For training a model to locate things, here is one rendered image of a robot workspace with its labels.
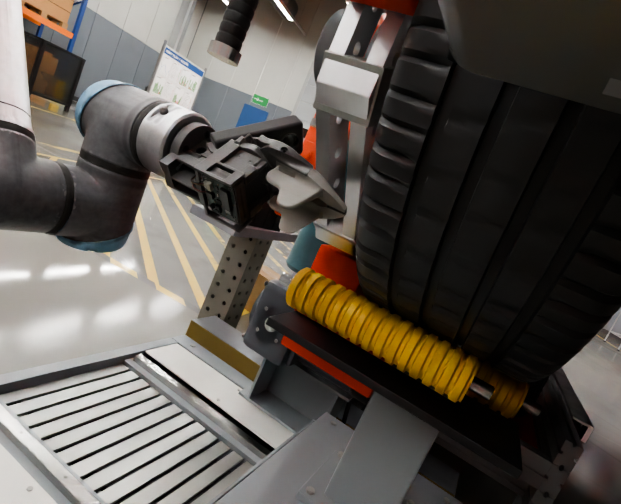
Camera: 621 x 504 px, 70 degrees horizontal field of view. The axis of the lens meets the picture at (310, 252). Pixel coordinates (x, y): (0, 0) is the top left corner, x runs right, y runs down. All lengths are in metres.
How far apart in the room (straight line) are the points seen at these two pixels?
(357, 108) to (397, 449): 0.46
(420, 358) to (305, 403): 0.71
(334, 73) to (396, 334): 0.29
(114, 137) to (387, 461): 0.56
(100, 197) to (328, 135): 0.30
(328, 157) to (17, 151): 0.34
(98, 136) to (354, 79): 0.33
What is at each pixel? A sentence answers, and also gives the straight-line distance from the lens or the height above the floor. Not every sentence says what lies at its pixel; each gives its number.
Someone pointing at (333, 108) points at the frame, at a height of 0.72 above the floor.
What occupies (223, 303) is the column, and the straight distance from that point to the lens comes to 1.52.
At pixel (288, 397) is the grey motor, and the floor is 0.11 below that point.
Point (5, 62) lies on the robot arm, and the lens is 0.63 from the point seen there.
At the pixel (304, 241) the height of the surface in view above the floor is 0.54.
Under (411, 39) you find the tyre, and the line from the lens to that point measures 0.39.
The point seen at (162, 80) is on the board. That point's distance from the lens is 9.88.
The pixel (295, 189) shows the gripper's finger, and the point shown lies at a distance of 0.47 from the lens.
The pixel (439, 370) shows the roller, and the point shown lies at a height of 0.51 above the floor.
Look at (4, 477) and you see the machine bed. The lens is 0.85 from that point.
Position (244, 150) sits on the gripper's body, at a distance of 0.51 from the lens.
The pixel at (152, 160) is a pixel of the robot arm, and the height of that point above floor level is 0.60.
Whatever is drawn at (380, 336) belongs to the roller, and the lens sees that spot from 0.54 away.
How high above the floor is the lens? 0.65
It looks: 9 degrees down
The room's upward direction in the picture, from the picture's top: 24 degrees clockwise
